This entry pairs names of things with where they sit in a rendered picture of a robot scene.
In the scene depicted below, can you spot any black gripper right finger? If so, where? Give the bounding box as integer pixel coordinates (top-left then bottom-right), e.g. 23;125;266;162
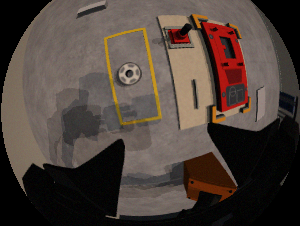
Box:
207;118;280;187

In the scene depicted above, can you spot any yellow rectangular outline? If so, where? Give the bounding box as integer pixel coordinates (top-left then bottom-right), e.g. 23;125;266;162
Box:
104;28;162;125

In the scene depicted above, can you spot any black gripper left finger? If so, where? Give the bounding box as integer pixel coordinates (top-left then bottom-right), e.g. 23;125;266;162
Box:
42;138;126;218

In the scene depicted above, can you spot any black wheel with grey hub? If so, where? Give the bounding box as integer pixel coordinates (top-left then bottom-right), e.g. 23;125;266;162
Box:
118;61;141;85

